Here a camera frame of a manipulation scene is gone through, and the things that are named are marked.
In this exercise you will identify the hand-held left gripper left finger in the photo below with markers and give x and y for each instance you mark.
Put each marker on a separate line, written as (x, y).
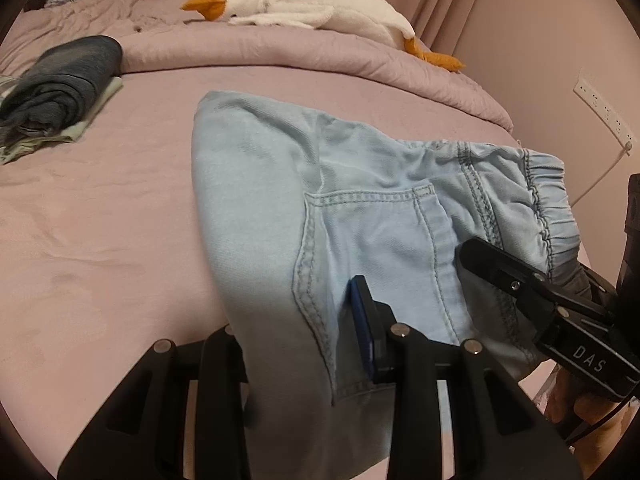
(220, 360)

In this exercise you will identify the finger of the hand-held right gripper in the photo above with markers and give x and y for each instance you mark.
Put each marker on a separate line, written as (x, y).
(597, 282)
(500, 272)

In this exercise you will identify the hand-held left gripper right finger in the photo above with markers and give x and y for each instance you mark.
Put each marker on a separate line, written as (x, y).
(360, 330)

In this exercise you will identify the light blue denim pants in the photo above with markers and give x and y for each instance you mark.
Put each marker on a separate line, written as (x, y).
(375, 220)

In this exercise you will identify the person's right hand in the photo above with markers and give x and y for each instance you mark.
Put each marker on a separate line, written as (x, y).
(585, 405)

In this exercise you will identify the pink bed sheet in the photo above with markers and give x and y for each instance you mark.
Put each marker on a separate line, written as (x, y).
(125, 235)

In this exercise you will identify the white power strip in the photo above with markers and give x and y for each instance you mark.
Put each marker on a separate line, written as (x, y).
(602, 107)

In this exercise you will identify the pink curtain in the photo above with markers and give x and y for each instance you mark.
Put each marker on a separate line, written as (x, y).
(430, 0)

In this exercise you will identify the pink quilt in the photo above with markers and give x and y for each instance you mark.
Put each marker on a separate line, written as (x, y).
(300, 55)

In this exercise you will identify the folded pale green garment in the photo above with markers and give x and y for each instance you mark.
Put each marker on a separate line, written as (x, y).
(100, 97)

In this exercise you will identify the white goose plush toy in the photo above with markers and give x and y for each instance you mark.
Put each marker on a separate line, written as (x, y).
(325, 7)

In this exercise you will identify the folded dark blue jeans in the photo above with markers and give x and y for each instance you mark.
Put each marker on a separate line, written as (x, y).
(60, 80)

